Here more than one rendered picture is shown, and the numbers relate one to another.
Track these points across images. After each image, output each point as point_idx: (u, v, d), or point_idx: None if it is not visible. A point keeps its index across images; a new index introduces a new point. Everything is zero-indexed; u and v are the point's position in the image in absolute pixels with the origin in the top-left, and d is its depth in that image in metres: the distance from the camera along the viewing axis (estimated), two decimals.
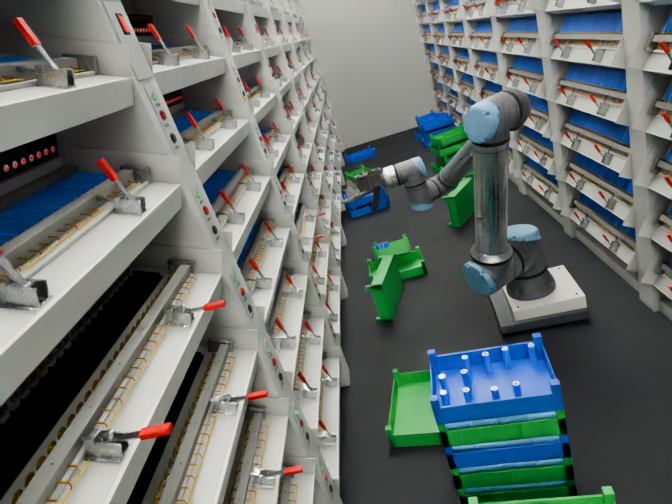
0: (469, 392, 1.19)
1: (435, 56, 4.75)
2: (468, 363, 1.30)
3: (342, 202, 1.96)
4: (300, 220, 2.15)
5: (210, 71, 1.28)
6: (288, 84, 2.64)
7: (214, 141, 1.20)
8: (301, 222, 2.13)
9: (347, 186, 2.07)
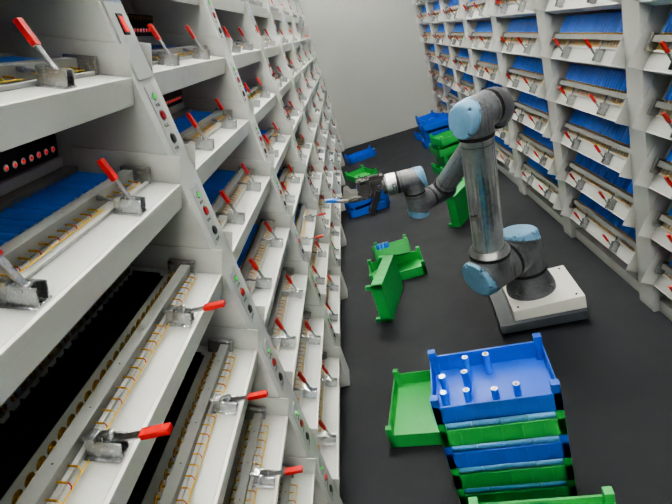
0: (469, 392, 1.19)
1: (435, 56, 4.75)
2: (468, 363, 1.30)
3: (337, 201, 2.03)
4: (300, 220, 2.15)
5: (210, 71, 1.28)
6: (288, 84, 2.64)
7: (214, 141, 1.20)
8: (301, 222, 2.13)
9: None
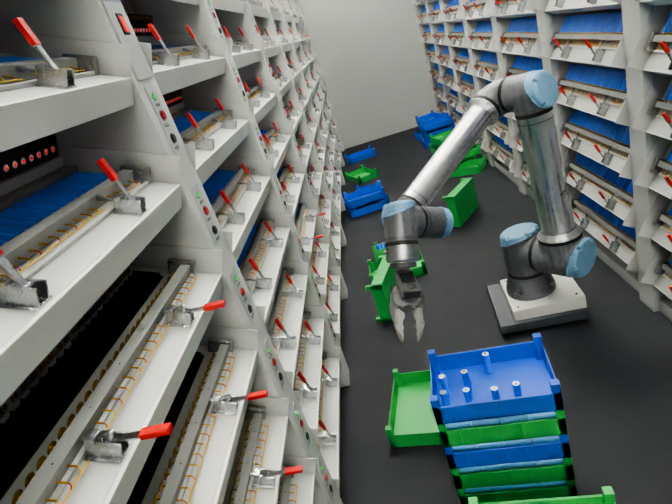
0: (469, 392, 1.19)
1: (435, 56, 4.75)
2: None
3: (400, 341, 1.28)
4: (300, 220, 2.15)
5: (210, 71, 1.28)
6: (288, 84, 2.64)
7: (214, 141, 1.20)
8: (301, 222, 2.13)
9: None
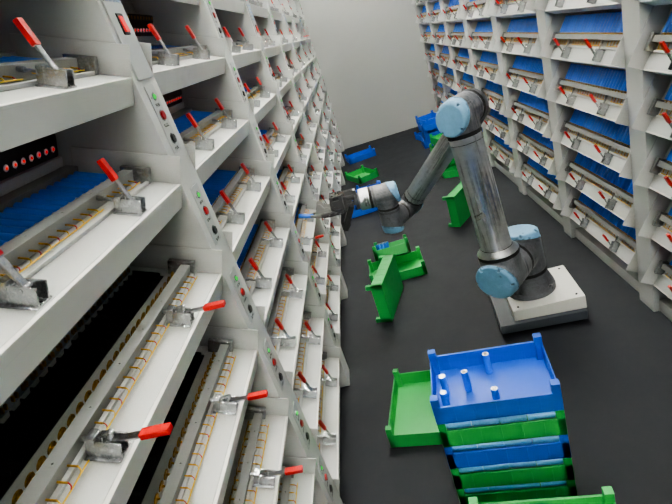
0: (312, 215, 2.04)
1: (435, 56, 4.75)
2: None
3: (311, 216, 2.01)
4: (300, 220, 2.15)
5: (210, 71, 1.28)
6: (288, 84, 2.64)
7: (214, 141, 1.20)
8: (301, 222, 2.13)
9: None
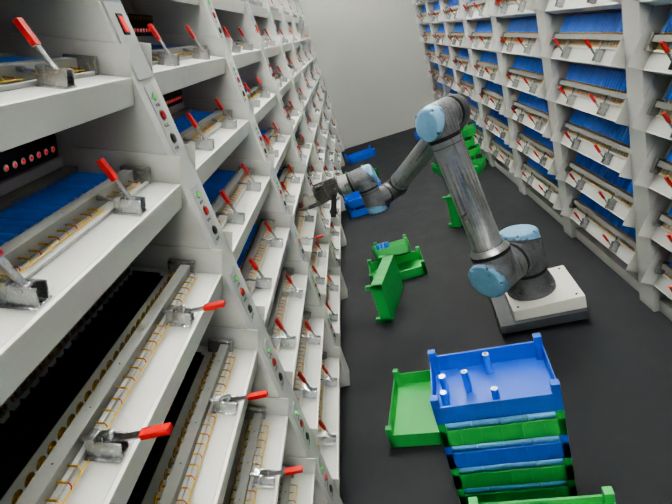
0: None
1: (435, 56, 4.75)
2: None
3: (299, 209, 2.18)
4: (296, 220, 2.15)
5: (210, 71, 1.28)
6: (288, 84, 2.64)
7: (214, 141, 1.20)
8: (297, 222, 2.13)
9: None
